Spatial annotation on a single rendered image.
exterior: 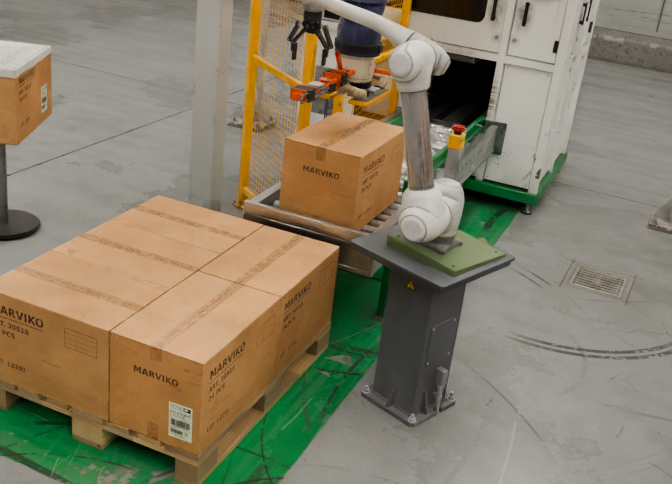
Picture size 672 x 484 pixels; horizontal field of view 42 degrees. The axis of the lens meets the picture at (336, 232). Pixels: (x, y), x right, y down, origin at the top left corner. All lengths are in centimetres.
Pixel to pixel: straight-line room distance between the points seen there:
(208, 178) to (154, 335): 212
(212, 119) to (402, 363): 201
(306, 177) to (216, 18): 122
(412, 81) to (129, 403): 158
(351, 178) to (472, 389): 113
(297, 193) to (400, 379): 104
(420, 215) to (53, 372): 153
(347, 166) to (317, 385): 101
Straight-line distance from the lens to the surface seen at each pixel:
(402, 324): 375
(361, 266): 414
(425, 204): 333
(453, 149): 441
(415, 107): 330
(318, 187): 417
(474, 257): 361
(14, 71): 480
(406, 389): 386
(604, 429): 418
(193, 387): 319
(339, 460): 362
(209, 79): 508
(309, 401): 393
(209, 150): 519
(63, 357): 351
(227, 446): 360
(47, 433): 373
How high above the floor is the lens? 223
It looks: 24 degrees down
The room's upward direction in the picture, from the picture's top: 7 degrees clockwise
